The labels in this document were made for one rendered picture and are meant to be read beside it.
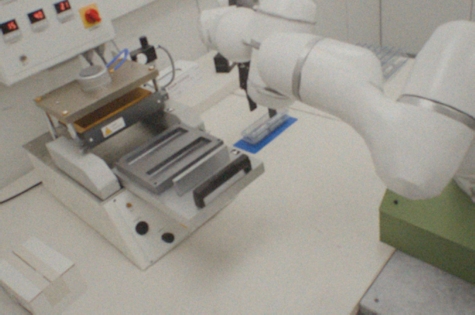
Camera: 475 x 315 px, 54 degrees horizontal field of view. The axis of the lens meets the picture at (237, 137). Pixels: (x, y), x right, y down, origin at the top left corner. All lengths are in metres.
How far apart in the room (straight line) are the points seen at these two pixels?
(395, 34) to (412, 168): 2.91
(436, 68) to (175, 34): 1.46
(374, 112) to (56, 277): 0.78
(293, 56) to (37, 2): 0.76
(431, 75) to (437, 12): 2.70
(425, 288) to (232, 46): 0.62
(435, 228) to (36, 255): 0.89
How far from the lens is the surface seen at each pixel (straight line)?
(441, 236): 1.02
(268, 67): 0.75
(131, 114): 1.19
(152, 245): 1.17
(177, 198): 0.98
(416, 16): 3.42
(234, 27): 0.91
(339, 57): 0.70
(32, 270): 1.19
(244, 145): 1.48
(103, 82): 1.21
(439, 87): 0.65
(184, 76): 1.77
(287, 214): 1.21
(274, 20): 0.84
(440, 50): 0.68
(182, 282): 1.12
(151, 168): 1.05
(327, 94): 0.70
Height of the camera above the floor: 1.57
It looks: 32 degrees down
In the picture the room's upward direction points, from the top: 12 degrees counter-clockwise
